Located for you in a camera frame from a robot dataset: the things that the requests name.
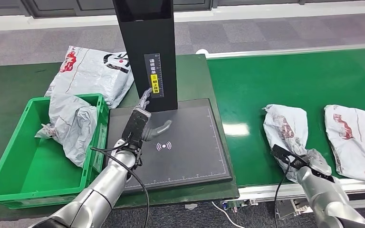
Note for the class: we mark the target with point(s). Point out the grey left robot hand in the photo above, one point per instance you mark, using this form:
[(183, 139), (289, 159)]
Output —
[(154, 132)]

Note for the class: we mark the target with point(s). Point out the grey mailer parcel red print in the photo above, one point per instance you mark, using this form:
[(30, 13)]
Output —
[(355, 141), (284, 129), (72, 126)]

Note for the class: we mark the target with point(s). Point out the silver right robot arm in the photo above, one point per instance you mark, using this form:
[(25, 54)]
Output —
[(327, 201)]

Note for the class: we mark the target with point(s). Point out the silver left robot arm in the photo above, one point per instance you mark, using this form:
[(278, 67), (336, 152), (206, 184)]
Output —
[(107, 188)]

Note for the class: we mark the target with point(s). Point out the black inbound scanner machine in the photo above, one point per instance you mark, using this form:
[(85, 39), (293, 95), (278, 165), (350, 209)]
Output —
[(185, 157)]

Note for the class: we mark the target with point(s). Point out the green conveyor belt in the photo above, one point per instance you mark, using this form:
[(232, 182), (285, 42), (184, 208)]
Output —
[(258, 88)]

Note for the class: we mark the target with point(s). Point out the small white tab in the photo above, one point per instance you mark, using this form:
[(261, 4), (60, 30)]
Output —
[(191, 206)]

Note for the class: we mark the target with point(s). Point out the large grey mailer black print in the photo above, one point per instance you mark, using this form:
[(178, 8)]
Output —
[(88, 74)]

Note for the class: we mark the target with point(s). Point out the white round cap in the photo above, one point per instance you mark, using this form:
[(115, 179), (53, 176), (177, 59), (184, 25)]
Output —
[(202, 51)]

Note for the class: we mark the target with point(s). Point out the small green circuit board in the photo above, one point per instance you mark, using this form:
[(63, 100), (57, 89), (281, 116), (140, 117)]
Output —
[(231, 205)]

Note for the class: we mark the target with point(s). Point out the green plastic crate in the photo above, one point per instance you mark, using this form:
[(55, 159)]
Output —
[(37, 176)]

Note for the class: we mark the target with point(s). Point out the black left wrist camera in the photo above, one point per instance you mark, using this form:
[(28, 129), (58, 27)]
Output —
[(135, 124)]

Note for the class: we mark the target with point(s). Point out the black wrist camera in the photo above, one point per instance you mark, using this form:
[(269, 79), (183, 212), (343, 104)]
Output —
[(281, 152), (135, 124)]

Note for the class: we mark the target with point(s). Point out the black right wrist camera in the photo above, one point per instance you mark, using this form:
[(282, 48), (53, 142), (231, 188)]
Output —
[(281, 152)]

